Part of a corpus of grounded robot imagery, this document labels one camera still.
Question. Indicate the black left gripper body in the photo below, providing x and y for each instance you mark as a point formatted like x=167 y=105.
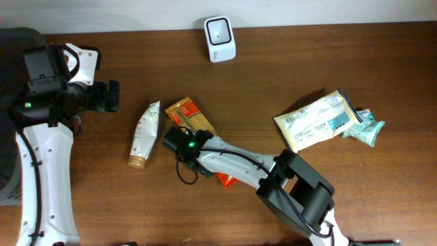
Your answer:
x=97 y=97

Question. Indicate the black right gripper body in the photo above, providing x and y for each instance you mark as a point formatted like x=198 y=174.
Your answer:
x=205 y=172

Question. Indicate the grey plastic mesh basket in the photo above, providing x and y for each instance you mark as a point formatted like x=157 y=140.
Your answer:
x=14 y=41

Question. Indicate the white barcode scanner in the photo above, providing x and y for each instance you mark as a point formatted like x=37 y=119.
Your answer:
x=220 y=39

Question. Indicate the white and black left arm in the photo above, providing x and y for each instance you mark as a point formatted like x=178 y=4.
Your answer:
x=60 y=87

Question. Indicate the white bamboo print tube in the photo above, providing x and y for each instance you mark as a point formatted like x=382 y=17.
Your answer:
x=145 y=136

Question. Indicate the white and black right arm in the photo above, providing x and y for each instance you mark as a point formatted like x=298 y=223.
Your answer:
x=292 y=189

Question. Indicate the teal wet wipes pack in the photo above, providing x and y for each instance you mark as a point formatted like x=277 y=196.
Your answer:
x=366 y=131

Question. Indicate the white yellow wipes bag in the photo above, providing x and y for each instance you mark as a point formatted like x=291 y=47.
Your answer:
x=319 y=121

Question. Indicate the orange spaghetti package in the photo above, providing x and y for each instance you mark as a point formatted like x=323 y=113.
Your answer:
x=186 y=113

